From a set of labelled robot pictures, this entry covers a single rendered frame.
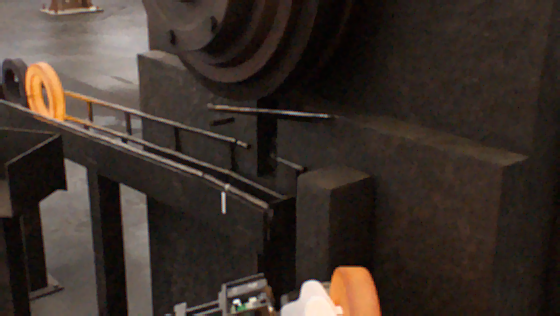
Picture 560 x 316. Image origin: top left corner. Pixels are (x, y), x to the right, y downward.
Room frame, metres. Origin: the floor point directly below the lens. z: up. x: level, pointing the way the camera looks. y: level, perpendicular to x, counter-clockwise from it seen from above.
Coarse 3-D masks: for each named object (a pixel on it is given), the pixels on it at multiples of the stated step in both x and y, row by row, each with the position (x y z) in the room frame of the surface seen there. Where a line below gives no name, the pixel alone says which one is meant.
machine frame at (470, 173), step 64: (384, 0) 1.14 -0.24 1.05; (448, 0) 1.05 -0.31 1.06; (512, 0) 0.97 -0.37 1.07; (384, 64) 1.13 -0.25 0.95; (448, 64) 1.04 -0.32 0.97; (512, 64) 0.96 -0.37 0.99; (256, 128) 1.31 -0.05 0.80; (320, 128) 1.17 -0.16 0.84; (384, 128) 1.06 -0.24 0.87; (448, 128) 1.03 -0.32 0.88; (512, 128) 0.95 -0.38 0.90; (256, 192) 1.31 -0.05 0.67; (384, 192) 1.05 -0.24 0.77; (448, 192) 0.96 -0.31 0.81; (512, 192) 0.91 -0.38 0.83; (192, 256) 1.50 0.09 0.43; (384, 256) 1.04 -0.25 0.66; (448, 256) 0.95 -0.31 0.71; (512, 256) 0.92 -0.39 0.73
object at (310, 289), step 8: (304, 288) 0.75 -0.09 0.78; (312, 288) 0.75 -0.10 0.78; (320, 288) 0.75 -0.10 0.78; (304, 296) 0.75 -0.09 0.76; (312, 296) 0.75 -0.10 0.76; (320, 296) 0.75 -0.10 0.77; (328, 296) 0.75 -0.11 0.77; (288, 304) 0.75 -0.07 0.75; (296, 304) 0.75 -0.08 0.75; (304, 304) 0.75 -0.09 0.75; (288, 312) 0.75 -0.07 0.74; (296, 312) 0.75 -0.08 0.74; (336, 312) 0.75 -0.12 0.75
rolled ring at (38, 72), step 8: (32, 64) 1.99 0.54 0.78; (40, 64) 1.96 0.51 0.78; (48, 64) 1.97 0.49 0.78; (32, 72) 1.99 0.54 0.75; (40, 72) 1.94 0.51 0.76; (48, 72) 1.93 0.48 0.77; (32, 80) 2.00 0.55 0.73; (40, 80) 2.02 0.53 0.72; (48, 80) 1.91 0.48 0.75; (56, 80) 1.92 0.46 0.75; (32, 88) 2.02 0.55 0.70; (40, 88) 2.03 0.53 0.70; (48, 88) 1.91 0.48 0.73; (56, 88) 1.91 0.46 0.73; (32, 96) 2.01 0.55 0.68; (40, 96) 2.03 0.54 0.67; (48, 96) 1.91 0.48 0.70; (56, 96) 1.90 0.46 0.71; (32, 104) 2.01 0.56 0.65; (40, 104) 2.02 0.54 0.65; (56, 104) 1.89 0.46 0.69; (64, 104) 1.91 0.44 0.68; (40, 112) 1.99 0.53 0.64; (48, 112) 2.00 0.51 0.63; (56, 112) 1.90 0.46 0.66; (64, 112) 1.91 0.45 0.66
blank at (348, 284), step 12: (336, 276) 0.77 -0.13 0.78; (348, 276) 0.74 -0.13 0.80; (360, 276) 0.74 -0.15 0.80; (336, 288) 0.77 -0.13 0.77; (348, 288) 0.72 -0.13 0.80; (360, 288) 0.71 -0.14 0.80; (372, 288) 0.72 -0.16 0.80; (336, 300) 0.76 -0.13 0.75; (348, 300) 0.70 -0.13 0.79; (360, 300) 0.70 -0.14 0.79; (372, 300) 0.70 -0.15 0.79; (348, 312) 0.70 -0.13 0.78; (360, 312) 0.69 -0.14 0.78; (372, 312) 0.69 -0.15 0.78
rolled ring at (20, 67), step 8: (8, 64) 2.12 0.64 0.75; (16, 64) 2.08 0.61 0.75; (24, 64) 2.09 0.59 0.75; (8, 72) 2.15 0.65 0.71; (16, 72) 2.07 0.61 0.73; (24, 72) 2.06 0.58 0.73; (8, 80) 2.16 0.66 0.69; (24, 80) 2.05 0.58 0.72; (8, 88) 2.16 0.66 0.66; (16, 88) 2.18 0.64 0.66; (24, 88) 2.04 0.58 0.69; (8, 96) 2.15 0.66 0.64; (16, 96) 2.16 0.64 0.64; (24, 96) 2.04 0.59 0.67; (16, 104) 2.14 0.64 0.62; (24, 104) 2.05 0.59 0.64
